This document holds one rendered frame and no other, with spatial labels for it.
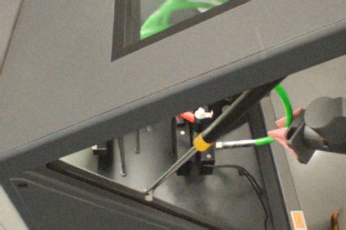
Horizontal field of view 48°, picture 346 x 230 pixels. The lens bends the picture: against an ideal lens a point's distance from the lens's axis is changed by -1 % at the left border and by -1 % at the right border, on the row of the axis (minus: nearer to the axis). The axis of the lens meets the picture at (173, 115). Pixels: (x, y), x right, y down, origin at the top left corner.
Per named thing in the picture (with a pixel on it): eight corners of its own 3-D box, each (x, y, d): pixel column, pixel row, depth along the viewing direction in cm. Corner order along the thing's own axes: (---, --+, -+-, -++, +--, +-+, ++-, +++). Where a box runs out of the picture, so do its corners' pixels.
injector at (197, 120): (205, 164, 112) (215, 118, 95) (188, 164, 111) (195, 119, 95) (205, 155, 113) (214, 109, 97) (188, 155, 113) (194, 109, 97)
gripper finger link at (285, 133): (255, 131, 79) (291, 136, 71) (273, 106, 81) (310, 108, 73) (271, 153, 81) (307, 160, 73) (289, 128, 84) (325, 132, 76)
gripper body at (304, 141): (282, 141, 71) (315, 147, 65) (310, 102, 75) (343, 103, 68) (298, 164, 74) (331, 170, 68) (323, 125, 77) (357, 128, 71)
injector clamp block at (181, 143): (208, 187, 115) (215, 159, 103) (175, 187, 115) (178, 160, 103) (198, 99, 136) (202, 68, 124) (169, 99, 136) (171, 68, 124)
